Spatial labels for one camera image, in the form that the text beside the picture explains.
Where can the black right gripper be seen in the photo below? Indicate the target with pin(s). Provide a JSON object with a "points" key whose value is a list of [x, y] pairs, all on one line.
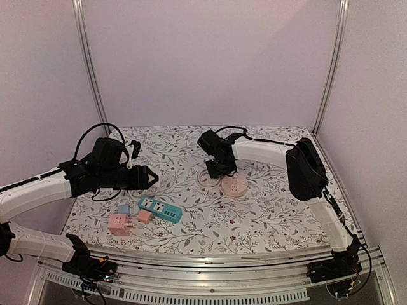
{"points": [[217, 168]]}

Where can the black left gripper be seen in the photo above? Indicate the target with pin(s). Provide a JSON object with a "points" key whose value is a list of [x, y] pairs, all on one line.
{"points": [[140, 179]]}

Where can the pink round power socket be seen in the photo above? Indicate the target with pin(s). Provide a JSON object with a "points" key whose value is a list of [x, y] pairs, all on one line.
{"points": [[235, 186]]}

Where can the orange usb charger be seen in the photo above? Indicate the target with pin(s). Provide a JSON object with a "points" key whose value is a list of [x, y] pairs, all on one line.
{"points": [[145, 216]]}

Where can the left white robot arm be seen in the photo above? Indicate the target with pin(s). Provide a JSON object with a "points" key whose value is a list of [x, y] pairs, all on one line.
{"points": [[27, 195]]}

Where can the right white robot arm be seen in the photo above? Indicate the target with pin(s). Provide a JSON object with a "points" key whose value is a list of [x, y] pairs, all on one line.
{"points": [[306, 175]]}

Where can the teal power strip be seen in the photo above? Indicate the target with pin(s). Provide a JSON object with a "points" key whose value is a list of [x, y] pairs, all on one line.
{"points": [[160, 209]]}

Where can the light blue usb charger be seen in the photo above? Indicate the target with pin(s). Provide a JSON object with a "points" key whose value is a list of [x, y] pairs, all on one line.
{"points": [[124, 209]]}

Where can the floral patterned table mat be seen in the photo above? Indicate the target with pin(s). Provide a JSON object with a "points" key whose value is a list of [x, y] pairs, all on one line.
{"points": [[267, 218]]}

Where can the pink cube socket adapter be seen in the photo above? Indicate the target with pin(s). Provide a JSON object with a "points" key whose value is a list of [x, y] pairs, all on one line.
{"points": [[120, 225]]}

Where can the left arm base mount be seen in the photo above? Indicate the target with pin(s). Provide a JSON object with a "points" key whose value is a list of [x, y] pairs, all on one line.
{"points": [[82, 264]]}

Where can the aluminium front rail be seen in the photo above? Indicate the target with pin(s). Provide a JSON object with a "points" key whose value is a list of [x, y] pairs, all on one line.
{"points": [[267, 278]]}

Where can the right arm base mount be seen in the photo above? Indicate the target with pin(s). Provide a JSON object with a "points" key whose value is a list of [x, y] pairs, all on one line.
{"points": [[344, 263]]}

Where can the left aluminium frame post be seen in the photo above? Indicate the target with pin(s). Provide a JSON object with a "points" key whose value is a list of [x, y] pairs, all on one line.
{"points": [[79, 16]]}

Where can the aluminium frame post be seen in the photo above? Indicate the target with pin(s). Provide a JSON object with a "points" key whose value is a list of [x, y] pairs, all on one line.
{"points": [[333, 65], [79, 16]]}

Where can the right aluminium frame post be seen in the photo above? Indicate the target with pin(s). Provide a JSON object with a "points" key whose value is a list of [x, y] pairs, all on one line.
{"points": [[333, 65]]}

